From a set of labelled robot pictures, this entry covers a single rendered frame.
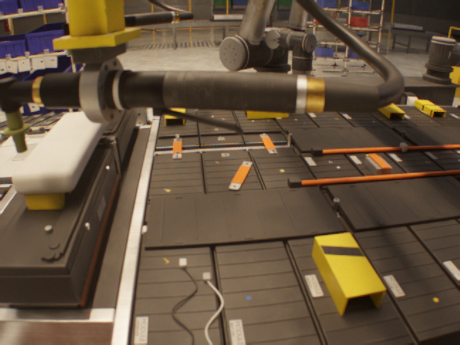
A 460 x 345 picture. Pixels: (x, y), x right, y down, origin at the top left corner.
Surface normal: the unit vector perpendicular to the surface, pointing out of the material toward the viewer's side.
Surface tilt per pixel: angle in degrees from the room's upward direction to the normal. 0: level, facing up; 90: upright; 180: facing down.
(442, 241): 0
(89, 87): 71
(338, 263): 0
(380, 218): 0
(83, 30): 90
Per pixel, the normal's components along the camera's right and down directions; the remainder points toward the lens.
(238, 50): -0.62, 0.33
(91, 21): -0.13, 0.47
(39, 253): 0.00, -0.88
